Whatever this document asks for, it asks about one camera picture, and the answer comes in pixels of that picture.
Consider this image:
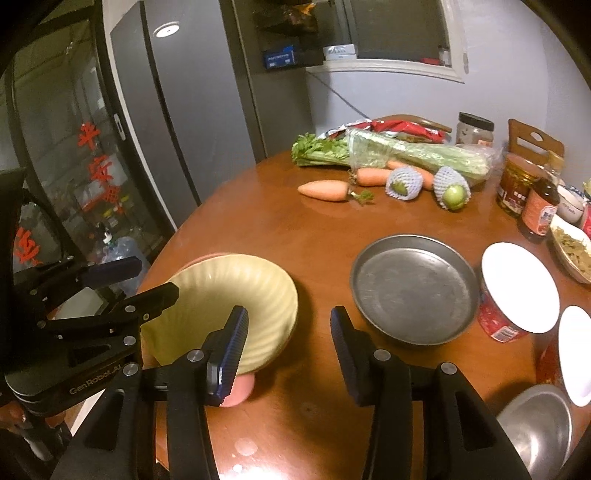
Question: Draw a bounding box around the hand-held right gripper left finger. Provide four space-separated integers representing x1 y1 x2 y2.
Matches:
48 305 250 480

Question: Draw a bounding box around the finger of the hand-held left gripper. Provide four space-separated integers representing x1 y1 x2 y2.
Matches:
14 256 143 301
39 281 181 370

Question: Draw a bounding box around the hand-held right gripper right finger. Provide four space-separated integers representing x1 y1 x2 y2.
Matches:
330 305 532 480

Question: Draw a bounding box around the yellow ribbed bowl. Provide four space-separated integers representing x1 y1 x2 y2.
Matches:
141 255 299 376

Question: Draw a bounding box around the round metal plate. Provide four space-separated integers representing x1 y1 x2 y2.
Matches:
349 234 481 347

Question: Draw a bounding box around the white-lidded red noodle cup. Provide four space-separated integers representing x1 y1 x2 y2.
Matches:
536 305 591 408
476 242 561 343

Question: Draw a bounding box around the large steel bowl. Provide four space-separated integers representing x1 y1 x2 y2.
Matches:
496 384 575 480

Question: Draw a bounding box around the person's left hand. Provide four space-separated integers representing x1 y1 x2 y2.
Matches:
0 399 70 432

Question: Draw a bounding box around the clear water jug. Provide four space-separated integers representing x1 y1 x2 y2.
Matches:
99 235 151 296

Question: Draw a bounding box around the red paper door decoration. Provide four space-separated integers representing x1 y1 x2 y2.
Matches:
14 226 44 268
76 122 125 213

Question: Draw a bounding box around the glass door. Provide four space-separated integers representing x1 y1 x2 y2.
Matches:
0 9 176 278

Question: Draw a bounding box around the grey refrigerator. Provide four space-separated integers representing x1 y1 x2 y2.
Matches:
102 0 315 232

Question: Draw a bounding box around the green fruit in foam net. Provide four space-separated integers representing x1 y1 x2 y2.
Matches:
385 167 424 202
433 166 472 212

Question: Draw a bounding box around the celery in plastic bag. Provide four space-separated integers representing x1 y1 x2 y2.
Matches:
291 128 502 185

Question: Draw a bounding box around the red snack bag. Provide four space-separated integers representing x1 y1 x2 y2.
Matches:
316 117 451 144

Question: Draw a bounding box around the cooking oil bottle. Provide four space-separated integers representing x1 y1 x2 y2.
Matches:
496 153 543 217

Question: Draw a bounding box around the brown sauce bottle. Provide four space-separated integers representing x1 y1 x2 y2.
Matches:
522 178 560 243

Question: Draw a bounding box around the white plate of vegetables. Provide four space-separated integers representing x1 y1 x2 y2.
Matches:
549 213 591 284

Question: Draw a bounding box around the glass jar black lid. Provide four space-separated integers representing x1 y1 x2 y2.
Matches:
456 112 495 147

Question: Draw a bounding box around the small white bowl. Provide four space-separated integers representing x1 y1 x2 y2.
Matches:
556 185 587 224

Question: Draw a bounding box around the blue box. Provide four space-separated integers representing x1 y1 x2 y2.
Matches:
262 45 301 70

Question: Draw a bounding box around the wooden chair with cutout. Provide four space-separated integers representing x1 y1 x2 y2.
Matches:
508 119 565 160

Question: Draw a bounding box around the white flat box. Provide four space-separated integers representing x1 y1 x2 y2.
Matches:
322 45 358 61

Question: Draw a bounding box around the black hanging storage rack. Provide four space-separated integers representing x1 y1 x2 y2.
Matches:
256 0 324 68

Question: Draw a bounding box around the white-framed window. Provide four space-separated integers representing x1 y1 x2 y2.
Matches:
318 0 467 84

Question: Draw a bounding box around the black cable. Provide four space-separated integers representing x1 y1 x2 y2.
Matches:
313 75 371 119

